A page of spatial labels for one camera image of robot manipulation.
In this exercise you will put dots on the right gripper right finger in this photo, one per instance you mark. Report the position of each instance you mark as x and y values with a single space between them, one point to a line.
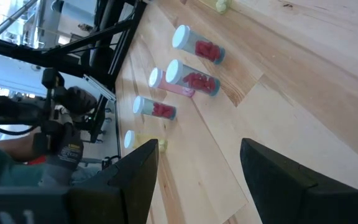
291 202

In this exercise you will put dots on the black aluminium table frame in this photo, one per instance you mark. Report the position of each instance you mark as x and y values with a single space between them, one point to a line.
11 49

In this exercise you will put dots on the blue bottle with red pills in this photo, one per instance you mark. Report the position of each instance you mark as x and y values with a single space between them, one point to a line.
197 45
193 77
154 109

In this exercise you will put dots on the yellow-green medicine bottle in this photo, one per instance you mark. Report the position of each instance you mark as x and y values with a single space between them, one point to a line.
221 4
141 140

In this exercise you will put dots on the person's gloved hand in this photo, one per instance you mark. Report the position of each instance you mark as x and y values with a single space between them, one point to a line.
73 149

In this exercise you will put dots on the pink medicine bottle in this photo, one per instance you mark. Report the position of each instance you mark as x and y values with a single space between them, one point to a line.
169 86

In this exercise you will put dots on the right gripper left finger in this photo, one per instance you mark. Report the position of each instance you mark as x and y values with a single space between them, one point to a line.
120 199

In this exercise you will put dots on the silver aluminium rail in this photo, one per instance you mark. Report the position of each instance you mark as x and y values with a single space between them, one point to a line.
99 88

